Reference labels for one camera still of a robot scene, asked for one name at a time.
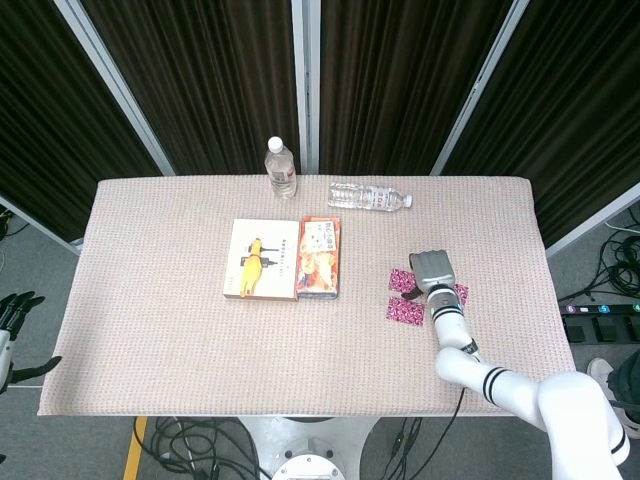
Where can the upright clear water bottle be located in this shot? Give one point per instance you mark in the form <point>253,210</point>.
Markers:
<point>281,175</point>

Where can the beige waffle tablecloth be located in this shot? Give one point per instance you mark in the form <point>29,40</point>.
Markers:
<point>200,350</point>

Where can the grey aluminium frame rail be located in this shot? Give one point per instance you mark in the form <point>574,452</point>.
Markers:
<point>35,222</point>
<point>590,222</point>

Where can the orange blue snack box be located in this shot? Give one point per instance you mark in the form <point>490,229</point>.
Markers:
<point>320,265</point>

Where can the dark trouser leg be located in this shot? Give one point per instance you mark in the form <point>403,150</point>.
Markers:
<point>625,385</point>

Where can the clear water bottle lying flat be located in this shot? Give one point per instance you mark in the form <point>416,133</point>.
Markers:
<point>365,196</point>

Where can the black numbered power strip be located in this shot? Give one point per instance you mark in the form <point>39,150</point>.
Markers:
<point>605,309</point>

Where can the dark brown curtain panel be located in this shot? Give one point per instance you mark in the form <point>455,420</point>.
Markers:
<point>400,85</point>
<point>45,125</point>
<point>210,85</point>
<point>575,125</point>

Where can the yellow floor tape strip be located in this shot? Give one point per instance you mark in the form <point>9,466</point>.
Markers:
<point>135,450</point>

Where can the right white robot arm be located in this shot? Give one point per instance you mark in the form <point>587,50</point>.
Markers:
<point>450,330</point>

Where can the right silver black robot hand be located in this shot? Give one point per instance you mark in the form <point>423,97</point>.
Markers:
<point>434,270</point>

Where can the grey aluminium partition post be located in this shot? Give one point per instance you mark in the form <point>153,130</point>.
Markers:
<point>115,85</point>
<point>480,85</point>
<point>306,85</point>

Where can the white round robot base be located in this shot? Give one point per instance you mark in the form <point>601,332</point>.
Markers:
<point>310,450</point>

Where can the white sneaker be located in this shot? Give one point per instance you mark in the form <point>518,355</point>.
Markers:
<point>600,372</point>

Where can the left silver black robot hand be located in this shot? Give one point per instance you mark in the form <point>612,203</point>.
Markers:
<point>5,350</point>

